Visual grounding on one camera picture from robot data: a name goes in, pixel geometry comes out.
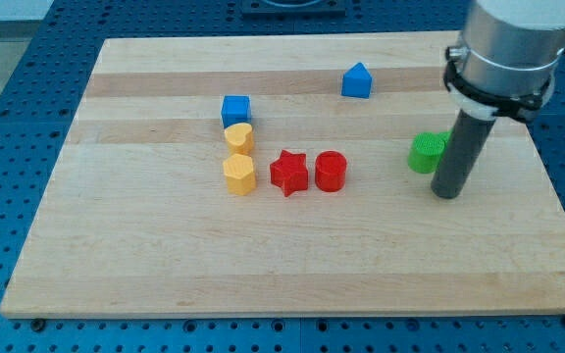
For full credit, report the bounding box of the yellow hexagon block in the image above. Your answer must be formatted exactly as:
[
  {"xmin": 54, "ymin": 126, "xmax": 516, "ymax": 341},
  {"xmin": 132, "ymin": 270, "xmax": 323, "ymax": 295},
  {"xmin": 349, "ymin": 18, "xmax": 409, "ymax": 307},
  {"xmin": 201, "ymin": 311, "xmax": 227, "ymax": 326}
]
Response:
[{"xmin": 223, "ymin": 154, "xmax": 256, "ymax": 196}]

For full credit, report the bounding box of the red star block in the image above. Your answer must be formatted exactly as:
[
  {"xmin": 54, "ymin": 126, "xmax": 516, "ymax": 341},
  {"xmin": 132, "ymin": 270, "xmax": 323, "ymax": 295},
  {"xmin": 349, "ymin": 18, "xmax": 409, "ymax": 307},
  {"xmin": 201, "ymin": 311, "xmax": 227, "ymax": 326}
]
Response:
[{"xmin": 270, "ymin": 150, "xmax": 309, "ymax": 197}]

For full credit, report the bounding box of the blue cube block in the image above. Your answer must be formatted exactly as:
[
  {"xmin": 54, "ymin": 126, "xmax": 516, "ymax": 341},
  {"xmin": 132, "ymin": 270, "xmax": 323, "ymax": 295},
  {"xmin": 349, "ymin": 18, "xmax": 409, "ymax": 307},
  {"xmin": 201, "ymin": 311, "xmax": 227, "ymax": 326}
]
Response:
[{"xmin": 221, "ymin": 95, "xmax": 251, "ymax": 128}]

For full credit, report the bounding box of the red cylinder block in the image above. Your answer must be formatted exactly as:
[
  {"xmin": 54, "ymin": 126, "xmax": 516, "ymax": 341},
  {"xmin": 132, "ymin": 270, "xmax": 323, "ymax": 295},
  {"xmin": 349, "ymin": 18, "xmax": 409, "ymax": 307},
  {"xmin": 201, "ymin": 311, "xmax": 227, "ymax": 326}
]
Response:
[{"xmin": 315, "ymin": 151, "xmax": 347, "ymax": 192}]

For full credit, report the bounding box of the yellow heart block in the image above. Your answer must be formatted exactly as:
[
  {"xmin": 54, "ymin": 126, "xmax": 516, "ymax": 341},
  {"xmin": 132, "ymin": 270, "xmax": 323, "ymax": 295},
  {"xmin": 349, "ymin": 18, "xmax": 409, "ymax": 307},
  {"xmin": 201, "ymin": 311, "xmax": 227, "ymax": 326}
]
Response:
[{"xmin": 224, "ymin": 123, "xmax": 254, "ymax": 155}]

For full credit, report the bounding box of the wooden board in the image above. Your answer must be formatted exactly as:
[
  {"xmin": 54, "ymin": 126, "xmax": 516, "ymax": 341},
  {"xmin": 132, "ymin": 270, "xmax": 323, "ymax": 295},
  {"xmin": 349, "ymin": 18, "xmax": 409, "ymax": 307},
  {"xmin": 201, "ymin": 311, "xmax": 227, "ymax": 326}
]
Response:
[{"xmin": 0, "ymin": 31, "xmax": 565, "ymax": 319}]

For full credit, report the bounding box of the blue triangle block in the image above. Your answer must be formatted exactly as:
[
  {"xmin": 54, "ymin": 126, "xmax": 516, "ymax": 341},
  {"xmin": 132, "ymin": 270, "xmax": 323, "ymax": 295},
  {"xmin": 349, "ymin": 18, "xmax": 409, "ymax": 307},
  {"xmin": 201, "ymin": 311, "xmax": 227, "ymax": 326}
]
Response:
[{"xmin": 340, "ymin": 62, "xmax": 373, "ymax": 99}]

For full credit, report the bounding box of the green cylinder block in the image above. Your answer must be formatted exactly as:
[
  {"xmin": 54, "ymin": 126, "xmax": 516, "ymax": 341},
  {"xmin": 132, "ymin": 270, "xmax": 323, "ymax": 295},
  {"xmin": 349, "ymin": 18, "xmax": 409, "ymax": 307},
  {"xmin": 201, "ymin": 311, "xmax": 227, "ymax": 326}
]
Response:
[{"xmin": 407, "ymin": 132, "xmax": 445, "ymax": 174}]

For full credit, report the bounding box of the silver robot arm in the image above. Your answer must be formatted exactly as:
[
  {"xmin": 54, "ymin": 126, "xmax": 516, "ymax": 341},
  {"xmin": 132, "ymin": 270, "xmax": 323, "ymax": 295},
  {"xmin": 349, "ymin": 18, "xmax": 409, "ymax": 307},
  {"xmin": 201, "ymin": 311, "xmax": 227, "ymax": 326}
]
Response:
[{"xmin": 444, "ymin": 0, "xmax": 565, "ymax": 123}]

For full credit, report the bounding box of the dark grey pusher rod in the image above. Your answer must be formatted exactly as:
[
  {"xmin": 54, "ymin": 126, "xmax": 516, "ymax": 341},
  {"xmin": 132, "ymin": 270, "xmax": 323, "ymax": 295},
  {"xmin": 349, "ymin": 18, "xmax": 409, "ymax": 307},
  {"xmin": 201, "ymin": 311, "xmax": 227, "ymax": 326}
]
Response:
[{"xmin": 431, "ymin": 110, "xmax": 495, "ymax": 199}]

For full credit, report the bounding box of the green block behind rod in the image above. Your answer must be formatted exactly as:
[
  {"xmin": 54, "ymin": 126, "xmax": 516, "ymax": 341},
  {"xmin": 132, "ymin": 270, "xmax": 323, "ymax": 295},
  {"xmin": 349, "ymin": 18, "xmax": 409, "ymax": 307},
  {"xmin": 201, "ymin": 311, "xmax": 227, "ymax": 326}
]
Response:
[{"xmin": 437, "ymin": 130, "xmax": 451, "ymax": 144}]

